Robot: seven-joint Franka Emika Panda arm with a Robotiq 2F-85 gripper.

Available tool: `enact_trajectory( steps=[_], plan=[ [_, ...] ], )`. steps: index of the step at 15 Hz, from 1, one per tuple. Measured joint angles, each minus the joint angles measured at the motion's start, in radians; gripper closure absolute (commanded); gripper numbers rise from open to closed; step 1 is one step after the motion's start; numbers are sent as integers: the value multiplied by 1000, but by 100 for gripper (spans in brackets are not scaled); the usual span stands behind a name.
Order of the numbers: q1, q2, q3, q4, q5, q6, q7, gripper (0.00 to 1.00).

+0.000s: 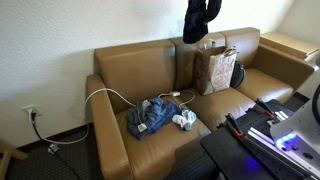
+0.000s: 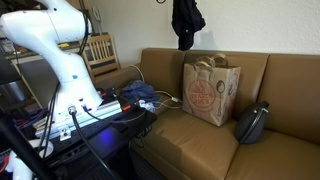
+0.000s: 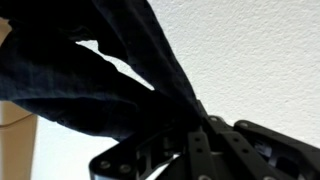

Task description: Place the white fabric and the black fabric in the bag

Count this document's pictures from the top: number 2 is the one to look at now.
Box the black tripod pole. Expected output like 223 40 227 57
0 111 51 180

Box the blue denim garment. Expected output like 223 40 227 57
120 79 157 103

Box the brown leather sofa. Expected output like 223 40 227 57
93 47 320 180

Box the thick white power cable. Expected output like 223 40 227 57
128 63 146 84

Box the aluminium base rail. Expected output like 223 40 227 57
34 99 123 140

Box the white plastic stand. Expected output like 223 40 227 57
6 139 54 180

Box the brown paper grocery bag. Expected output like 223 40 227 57
181 53 242 128

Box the thin white charger cable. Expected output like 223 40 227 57
146 90 184 110

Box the black base connector cable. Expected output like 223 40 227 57
67 105 118 180

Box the black oval zip case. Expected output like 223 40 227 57
233 101 270 145

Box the black fabric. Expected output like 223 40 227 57
171 0 207 52

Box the red black clamp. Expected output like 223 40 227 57
98 88 118 101
121 96 141 113

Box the small white grey cloth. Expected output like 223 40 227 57
138 99 157 114

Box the silver bin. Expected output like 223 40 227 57
0 79 27 103

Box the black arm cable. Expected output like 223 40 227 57
78 0 92 56

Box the grey desk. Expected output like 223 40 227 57
4 49 61 108

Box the black mounting table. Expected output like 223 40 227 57
43 106 158 168

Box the red wire bundle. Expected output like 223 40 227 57
14 109 46 129

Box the wooden chair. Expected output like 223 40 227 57
81 33 122 81

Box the thin black base cable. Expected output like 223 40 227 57
82 105 148 125

